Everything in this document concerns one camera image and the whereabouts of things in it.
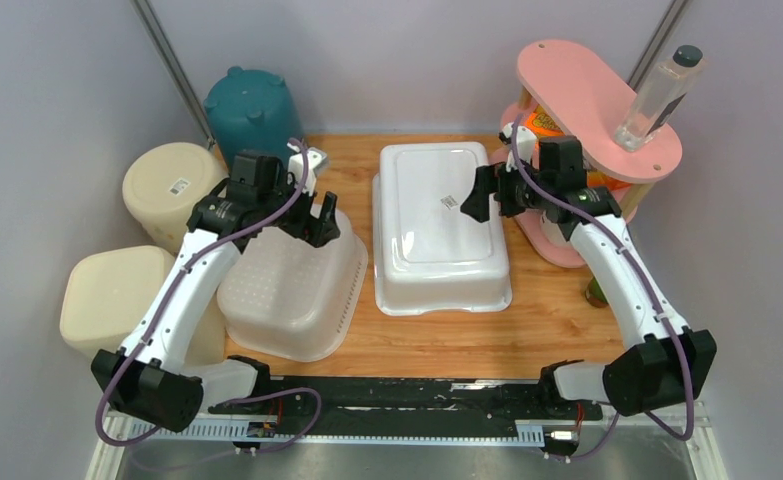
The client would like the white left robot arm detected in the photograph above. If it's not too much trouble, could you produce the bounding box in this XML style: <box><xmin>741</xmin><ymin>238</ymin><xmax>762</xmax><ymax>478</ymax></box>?
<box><xmin>90</xmin><ymin>139</ymin><xmax>340</xmax><ymax>446</ymax></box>

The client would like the orange snack box lower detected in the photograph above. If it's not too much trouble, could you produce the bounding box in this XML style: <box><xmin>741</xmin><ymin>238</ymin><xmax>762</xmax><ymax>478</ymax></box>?
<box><xmin>586</xmin><ymin>170</ymin><xmax>632</xmax><ymax>195</ymax></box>

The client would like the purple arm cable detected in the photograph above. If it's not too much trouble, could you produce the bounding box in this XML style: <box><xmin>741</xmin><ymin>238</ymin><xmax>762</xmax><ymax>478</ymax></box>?
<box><xmin>94</xmin><ymin>137</ymin><xmax>326</xmax><ymax>458</ymax></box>
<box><xmin>508</xmin><ymin>115</ymin><xmax>696</xmax><ymax>462</ymax></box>

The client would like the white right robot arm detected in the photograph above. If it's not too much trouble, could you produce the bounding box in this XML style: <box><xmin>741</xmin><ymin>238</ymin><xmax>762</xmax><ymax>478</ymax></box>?
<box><xmin>461</xmin><ymin>136</ymin><xmax>717</xmax><ymax>418</ymax></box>

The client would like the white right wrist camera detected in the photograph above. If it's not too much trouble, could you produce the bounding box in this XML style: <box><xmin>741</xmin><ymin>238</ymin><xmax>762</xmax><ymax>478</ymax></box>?
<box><xmin>498</xmin><ymin>122</ymin><xmax>538</xmax><ymax>172</ymax></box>

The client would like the green glass bottle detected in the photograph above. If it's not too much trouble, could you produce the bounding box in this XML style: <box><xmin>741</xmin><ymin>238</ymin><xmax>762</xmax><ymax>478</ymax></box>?
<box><xmin>584</xmin><ymin>278</ymin><xmax>608</xmax><ymax>308</ymax></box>

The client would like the cream square container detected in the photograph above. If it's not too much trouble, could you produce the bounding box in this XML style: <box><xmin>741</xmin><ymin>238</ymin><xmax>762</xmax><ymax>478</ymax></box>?
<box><xmin>58</xmin><ymin>245</ymin><xmax>227</xmax><ymax>366</ymax></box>

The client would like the white plastic tub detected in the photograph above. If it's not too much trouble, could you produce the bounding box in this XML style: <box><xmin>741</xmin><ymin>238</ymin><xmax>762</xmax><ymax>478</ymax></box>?
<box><xmin>372</xmin><ymin>141</ymin><xmax>512</xmax><ymax>316</ymax></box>

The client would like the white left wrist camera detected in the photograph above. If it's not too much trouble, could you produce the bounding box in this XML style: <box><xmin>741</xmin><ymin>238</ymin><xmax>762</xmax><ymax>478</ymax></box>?
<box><xmin>287</xmin><ymin>138</ymin><xmax>331</xmax><ymax>195</ymax></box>

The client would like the clear bottle black cap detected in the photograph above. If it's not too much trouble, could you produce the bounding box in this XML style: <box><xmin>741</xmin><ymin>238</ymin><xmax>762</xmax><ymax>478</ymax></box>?
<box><xmin>613</xmin><ymin>44</ymin><xmax>706</xmax><ymax>152</ymax></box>

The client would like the pink two-tier shelf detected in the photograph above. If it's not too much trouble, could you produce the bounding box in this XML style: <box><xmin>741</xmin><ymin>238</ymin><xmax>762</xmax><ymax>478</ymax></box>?
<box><xmin>490</xmin><ymin>38</ymin><xmax>684</xmax><ymax>270</ymax></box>

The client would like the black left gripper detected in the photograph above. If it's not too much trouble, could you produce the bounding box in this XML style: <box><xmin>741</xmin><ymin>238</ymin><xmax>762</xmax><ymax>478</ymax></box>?
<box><xmin>258</xmin><ymin>169</ymin><xmax>341</xmax><ymax>248</ymax></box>

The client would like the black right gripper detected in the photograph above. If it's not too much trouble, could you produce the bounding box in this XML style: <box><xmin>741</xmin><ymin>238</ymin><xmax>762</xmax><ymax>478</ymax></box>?
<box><xmin>461</xmin><ymin>154</ymin><xmax>554</xmax><ymax>223</ymax></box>

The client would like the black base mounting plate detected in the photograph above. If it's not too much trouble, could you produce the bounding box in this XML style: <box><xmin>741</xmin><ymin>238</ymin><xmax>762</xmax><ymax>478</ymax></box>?
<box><xmin>208</xmin><ymin>376</ymin><xmax>603</xmax><ymax>439</ymax></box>

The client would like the orange snack box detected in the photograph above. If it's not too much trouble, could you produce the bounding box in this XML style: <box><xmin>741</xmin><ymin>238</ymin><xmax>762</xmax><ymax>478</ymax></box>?
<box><xmin>523</xmin><ymin>106</ymin><xmax>564</xmax><ymax>139</ymax></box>
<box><xmin>586</xmin><ymin>170</ymin><xmax>632</xmax><ymax>195</ymax></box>

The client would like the orange snack box upper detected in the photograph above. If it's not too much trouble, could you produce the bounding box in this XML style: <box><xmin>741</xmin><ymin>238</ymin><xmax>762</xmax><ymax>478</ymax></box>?
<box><xmin>523</xmin><ymin>106</ymin><xmax>564</xmax><ymax>139</ymax></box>

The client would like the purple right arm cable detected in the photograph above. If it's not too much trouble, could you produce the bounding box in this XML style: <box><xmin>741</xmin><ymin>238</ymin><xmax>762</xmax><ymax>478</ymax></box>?
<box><xmin>508</xmin><ymin>115</ymin><xmax>696</xmax><ymax>462</ymax></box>

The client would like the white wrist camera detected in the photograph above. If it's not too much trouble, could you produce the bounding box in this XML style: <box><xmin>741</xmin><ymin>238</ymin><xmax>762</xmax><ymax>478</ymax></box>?
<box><xmin>287</xmin><ymin>138</ymin><xmax>331</xmax><ymax>195</ymax></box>
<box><xmin>498</xmin><ymin>122</ymin><xmax>538</xmax><ymax>172</ymax></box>

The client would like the aluminium frame rail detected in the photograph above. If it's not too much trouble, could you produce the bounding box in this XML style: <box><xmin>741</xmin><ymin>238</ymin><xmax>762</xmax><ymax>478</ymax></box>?
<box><xmin>97</xmin><ymin>371</ymin><xmax>708</xmax><ymax>463</ymax></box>

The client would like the translucent white perforated basket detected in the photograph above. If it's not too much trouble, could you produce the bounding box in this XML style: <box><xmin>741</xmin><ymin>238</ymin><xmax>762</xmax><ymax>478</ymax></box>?
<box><xmin>216</xmin><ymin>210</ymin><xmax>368</xmax><ymax>362</ymax></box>

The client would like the cream large bucket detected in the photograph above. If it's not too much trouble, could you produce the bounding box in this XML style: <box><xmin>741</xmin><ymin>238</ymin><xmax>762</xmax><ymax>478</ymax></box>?
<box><xmin>122</xmin><ymin>142</ymin><xmax>227</xmax><ymax>254</ymax></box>

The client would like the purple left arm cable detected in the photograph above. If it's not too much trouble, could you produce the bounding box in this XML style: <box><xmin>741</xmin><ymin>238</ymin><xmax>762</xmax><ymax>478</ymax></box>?
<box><xmin>94</xmin><ymin>137</ymin><xmax>326</xmax><ymax>458</ymax></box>

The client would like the teal plastic bucket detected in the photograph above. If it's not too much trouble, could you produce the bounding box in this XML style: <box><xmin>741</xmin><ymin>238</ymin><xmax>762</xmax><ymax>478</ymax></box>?
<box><xmin>203</xmin><ymin>66</ymin><xmax>305</xmax><ymax>168</ymax></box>

